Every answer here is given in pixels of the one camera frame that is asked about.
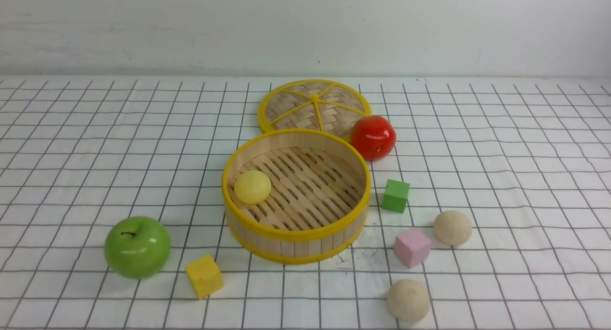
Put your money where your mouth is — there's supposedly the yellow bun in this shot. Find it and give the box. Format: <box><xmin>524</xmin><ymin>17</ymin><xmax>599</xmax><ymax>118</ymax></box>
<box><xmin>234</xmin><ymin>170</ymin><xmax>272</xmax><ymax>204</ymax></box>

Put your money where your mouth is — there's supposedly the cream bun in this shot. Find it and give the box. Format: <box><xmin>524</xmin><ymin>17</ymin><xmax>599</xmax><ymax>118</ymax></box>
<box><xmin>387</xmin><ymin>279</ymin><xmax>431</xmax><ymax>323</ymax></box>
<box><xmin>433</xmin><ymin>210</ymin><xmax>472</xmax><ymax>246</ymax></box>

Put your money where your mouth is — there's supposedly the cream bun front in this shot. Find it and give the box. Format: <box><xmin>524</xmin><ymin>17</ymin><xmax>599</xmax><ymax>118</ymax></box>
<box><xmin>387</xmin><ymin>279</ymin><xmax>431</xmax><ymax>323</ymax></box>

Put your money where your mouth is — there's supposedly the woven bamboo steamer lid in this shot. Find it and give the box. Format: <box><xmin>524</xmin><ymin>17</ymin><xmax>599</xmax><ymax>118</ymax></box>
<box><xmin>257</xmin><ymin>79</ymin><xmax>372</xmax><ymax>140</ymax></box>

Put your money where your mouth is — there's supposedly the bamboo steamer tray yellow rim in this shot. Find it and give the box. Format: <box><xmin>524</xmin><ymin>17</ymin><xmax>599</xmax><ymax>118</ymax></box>
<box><xmin>221</xmin><ymin>129</ymin><xmax>371</xmax><ymax>265</ymax></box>

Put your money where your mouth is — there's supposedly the red tomato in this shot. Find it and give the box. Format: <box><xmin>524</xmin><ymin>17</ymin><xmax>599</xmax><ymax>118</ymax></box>
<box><xmin>349</xmin><ymin>115</ymin><xmax>397</xmax><ymax>161</ymax></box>

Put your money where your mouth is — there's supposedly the green cube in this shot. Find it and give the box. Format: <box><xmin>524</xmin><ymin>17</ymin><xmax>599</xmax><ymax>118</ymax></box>
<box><xmin>380</xmin><ymin>179</ymin><xmax>410</xmax><ymax>214</ymax></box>

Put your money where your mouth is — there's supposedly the pink cube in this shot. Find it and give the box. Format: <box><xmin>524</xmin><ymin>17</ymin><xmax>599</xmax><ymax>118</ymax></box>
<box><xmin>393</xmin><ymin>228</ymin><xmax>432</xmax><ymax>268</ymax></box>

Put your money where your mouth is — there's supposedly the yellow cube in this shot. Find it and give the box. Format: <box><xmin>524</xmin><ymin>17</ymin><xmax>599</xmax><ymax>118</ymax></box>
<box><xmin>185</xmin><ymin>255</ymin><xmax>223</xmax><ymax>300</ymax></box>

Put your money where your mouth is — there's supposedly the green apple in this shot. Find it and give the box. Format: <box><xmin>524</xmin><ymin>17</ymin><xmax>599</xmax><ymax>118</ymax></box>
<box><xmin>104</xmin><ymin>215</ymin><xmax>171</xmax><ymax>280</ymax></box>

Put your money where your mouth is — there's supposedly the white grid tablecloth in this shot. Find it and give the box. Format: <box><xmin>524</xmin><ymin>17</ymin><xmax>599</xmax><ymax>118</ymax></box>
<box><xmin>0</xmin><ymin>76</ymin><xmax>611</xmax><ymax>330</ymax></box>

